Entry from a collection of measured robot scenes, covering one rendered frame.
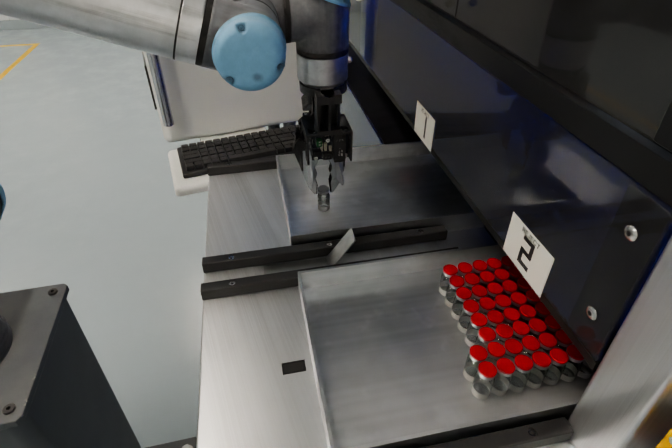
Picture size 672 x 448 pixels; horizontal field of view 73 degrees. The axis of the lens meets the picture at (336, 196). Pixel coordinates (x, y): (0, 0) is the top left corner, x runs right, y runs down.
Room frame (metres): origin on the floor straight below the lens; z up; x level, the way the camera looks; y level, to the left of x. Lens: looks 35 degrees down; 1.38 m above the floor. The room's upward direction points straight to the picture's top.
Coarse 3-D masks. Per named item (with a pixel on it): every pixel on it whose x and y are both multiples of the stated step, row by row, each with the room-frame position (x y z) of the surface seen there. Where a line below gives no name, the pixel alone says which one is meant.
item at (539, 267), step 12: (516, 216) 0.43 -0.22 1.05; (516, 228) 0.42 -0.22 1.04; (516, 240) 0.42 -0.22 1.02; (516, 252) 0.41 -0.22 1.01; (528, 252) 0.39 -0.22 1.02; (540, 252) 0.38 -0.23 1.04; (516, 264) 0.41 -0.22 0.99; (528, 264) 0.39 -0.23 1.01; (540, 264) 0.37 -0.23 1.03; (552, 264) 0.35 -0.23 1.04; (528, 276) 0.38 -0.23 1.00; (540, 276) 0.36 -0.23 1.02; (540, 288) 0.36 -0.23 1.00
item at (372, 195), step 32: (288, 160) 0.81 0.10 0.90; (320, 160) 0.82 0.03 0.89; (352, 160) 0.83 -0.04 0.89; (384, 160) 0.84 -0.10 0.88; (416, 160) 0.84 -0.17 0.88; (288, 192) 0.72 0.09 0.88; (352, 192) 0.72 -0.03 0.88; (384, 192) 0.72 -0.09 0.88; (416, 192) 0.72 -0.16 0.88; (448, 192) 0.72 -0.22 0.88; (288, 224) 0.58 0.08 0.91; (320, 224) 0.62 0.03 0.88; (352, 224) 0.62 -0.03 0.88; (384, 224) 0.58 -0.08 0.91; (416, 224) 0.59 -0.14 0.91; (448, 224) 0.60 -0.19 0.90; (480, 224) 0.62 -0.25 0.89
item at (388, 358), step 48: (336, 288) 0.47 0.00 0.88; (384, 288) 0.47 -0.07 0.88; (432, 288) 0.47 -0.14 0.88; (336, 336) 0.38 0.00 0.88; (384, 336) 0.38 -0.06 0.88; (432, 336) 0.38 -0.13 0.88; (336, 384) 0.31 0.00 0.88; (384, 384) 0.31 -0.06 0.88; (432, 384) 0.31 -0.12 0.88; (576, 384) 0.31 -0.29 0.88; (336, 432) 0.26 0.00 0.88; (384, 432) 0.26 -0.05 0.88; (432, 432) 0.24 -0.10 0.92; (480, 432) 0.25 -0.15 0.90
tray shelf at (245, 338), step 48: (240, 192) 0.72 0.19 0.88; (240, 240) 0.58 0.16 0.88; (288, 240) 0.58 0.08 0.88; (480, 240) 0.58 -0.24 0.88; (288, 288) 0.47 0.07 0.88; (240, 336) 0.39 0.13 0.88; (288, 336) 0.39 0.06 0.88; (240, 384) 0.32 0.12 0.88; (288, 384) 0.32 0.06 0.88; (240, 432) 0.26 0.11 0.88; (288, 432) 0.26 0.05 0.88
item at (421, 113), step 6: (420, 108) 0.75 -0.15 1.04; (420, 114) 0.75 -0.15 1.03; (426, 114) 0.72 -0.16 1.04; (420, 120) 0.75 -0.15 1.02; (432, 120) 0.70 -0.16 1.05; (414, 126) 0.77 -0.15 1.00; (420, 126) 0.74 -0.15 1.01; (426, 126) 0.72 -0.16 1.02; (432, 126) 0.69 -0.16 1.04; (420, 132) 0.74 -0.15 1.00; (426, 132) 0.71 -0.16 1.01; (432, 132) 0.69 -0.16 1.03; (420, 138) 0.74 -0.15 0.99; (426, 138) 0.71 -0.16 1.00; (432, 138) 0.69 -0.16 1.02; (426, 144) 0.71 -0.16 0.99
